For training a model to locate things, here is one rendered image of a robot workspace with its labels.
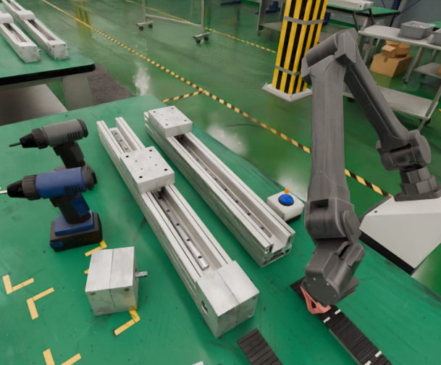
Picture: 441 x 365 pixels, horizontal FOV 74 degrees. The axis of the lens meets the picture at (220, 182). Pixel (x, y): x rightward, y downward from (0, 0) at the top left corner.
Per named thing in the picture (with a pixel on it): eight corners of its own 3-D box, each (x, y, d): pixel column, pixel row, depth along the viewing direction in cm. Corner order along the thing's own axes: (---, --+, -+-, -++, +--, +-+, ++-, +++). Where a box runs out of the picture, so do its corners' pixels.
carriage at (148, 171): (175, 190, 89) (174, 171, 84) (140, 201, 84) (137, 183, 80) (154, 163, 99) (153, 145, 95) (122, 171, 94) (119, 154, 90)
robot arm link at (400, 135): (353, 9, 67) (315, 34, 74) (338, 35, 59) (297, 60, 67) (432, 150, 82) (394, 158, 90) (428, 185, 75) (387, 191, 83)
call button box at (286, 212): (300, 219, 90) (305, 203, 87) (276, 230, 86) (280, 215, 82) (283, 203, 96) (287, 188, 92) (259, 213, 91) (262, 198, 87)
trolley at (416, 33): (428, 124, 331) (484, 24, 268) (418, 143, 296) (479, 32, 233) (339, 97, 379) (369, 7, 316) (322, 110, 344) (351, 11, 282)
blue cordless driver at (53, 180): (107, 242, 79) (90, 177, 66) (23, 261, 73) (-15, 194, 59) (105, 221, 85) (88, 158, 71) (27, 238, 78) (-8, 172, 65)
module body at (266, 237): (289, 253, 80) (296, 232, 75) (260, 268, 76) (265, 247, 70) (166, 126, 131) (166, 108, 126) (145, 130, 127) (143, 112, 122)
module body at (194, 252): (231, 284, 72) (234, 262, 66) (195, 303, 67) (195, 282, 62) (124, 135, 123) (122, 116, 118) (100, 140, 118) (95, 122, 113)
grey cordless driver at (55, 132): (101, 182, 98) (87, 123, 84) (35, 206, 88) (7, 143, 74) (93, 171, 103) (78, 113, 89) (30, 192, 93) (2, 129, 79)
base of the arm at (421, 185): (452, 187, 81) (408, 191, 92) (443, 159, 81) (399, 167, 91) (438, 198, 77) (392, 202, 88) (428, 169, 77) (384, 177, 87)
